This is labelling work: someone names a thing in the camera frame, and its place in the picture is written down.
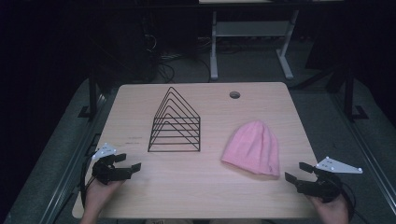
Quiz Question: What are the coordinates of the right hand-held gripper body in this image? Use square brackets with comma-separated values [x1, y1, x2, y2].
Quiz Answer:
[296, 156, 364, 203]

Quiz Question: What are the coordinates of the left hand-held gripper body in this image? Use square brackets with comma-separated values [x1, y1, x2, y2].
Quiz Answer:
[91, 142, 133, 186]

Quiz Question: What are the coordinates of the person's left hand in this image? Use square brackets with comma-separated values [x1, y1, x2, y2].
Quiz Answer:
[83, 178, 126, 220]

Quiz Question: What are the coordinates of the person's right hand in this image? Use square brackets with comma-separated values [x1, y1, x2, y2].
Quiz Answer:
[305, 193, 350, 224]

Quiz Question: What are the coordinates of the pink knit beanie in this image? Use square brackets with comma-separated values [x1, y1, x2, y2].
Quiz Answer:
[220, 119, 281, 178]

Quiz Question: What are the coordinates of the black metal stand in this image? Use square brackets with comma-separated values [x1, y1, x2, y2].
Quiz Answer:
[341, 62, 370, 123]
[77, 66, 99, 120]

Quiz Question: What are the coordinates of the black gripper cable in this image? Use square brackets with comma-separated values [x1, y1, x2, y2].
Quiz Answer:
[332, 175, 358, 222]
[79, 150, 98, 209]

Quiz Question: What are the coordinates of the metal floor rail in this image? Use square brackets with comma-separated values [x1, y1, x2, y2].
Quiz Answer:
[38, 91, 108, 224]
[330, 91, 396, 216]

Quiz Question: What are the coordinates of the black wire file rack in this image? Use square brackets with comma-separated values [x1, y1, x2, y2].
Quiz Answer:
[147, 86, 202, 153]

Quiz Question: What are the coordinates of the bundle of floor cables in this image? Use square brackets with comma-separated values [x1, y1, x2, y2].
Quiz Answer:
[141, 32, 213, 84]

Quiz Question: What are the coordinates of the white metal desk frame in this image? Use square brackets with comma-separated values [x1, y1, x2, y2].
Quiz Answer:
[208, 9, 301, 82]

